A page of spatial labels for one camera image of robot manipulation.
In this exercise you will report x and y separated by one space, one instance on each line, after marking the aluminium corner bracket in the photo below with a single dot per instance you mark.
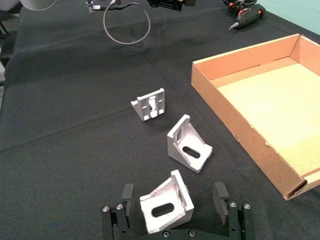
150 106
162 200
190 150

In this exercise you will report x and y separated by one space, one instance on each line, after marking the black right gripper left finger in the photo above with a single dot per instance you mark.
113 225

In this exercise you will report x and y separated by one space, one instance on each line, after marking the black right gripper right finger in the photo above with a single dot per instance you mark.
240 225

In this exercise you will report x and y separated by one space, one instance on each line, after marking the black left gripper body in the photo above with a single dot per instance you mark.
166 4

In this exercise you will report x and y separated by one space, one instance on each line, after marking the shallow brown cardboard tray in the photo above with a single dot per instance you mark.
262 105

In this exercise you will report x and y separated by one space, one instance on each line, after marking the pale grey round object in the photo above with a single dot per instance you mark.
37 3

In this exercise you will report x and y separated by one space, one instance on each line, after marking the black table cloth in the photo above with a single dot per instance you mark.
62 125

